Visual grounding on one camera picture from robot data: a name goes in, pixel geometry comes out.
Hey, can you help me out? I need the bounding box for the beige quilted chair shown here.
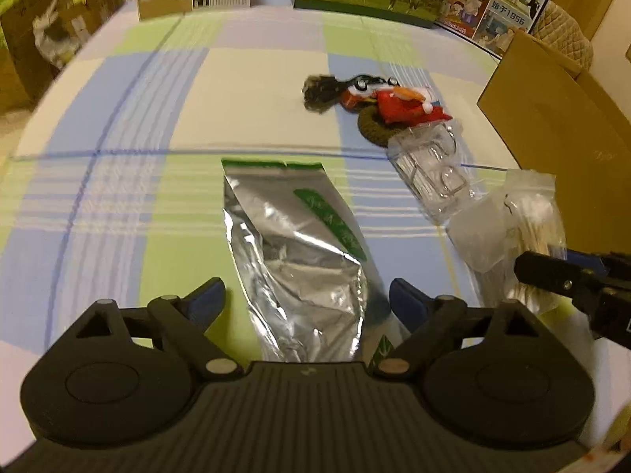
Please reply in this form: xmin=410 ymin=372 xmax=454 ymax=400
xmin=531 ymin=0 xmax=594 ymax=74

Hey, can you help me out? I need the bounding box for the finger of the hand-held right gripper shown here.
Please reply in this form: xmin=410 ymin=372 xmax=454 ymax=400
xmin=567 ymin=250 xmax=631 ymax=281
xmin=515 ymin=251 xmax=599 ymax=313

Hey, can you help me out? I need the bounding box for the brown cardboard storage box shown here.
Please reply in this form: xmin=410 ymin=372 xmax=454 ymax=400
xmin=0 ymin=0 xmax=56 ymax=115

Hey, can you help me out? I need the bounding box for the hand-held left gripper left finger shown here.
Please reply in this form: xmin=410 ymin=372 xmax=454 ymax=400
xmin=74 ymin=278 xmax=243 ymax=381

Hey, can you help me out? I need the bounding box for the red and white cat figurine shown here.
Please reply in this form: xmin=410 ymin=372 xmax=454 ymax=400
xmin=345 ymin=86 xmax=453 ymax=125

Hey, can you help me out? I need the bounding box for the silver foil pouch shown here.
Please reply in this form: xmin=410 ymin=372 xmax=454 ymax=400
xmin=221 ymin=156 xmax=391 ymax=363

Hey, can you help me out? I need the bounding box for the blue cartoon milk carton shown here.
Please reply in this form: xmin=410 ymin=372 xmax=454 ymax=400
xmin=436 ymin=0 xmax=564 ymax=58

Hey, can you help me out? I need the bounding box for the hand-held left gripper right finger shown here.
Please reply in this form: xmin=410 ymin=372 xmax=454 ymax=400
xmin=370 ymin=278 xmax=548 ymax=380

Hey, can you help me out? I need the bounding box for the small toy car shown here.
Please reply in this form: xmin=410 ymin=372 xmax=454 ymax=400
xmin=344 ymin=76 xmax=400 ymax=109

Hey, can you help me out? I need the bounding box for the crumpled clear plastic bag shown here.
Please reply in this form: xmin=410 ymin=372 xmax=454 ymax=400
xmin=32 ymin=0 xmax=95 ymax=69

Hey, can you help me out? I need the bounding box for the clear bag of metal clips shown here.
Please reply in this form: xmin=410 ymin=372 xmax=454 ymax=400
xmin=386 ymin=122 xmax=478 ymax=223

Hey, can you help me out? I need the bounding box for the clear bag of cotton swabs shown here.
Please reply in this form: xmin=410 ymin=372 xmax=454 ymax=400
xmin=448 ymin=168 xmax=569 ymax=317

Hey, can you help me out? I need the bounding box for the checked tablecloth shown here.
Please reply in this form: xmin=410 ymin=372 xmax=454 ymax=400
xmin=0 ymin=0 xmax=631 ymax=454

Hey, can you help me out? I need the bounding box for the brown braided rope loop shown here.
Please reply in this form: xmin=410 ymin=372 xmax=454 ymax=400
xmin=356 ymin=107 xmax=412 ymax=147

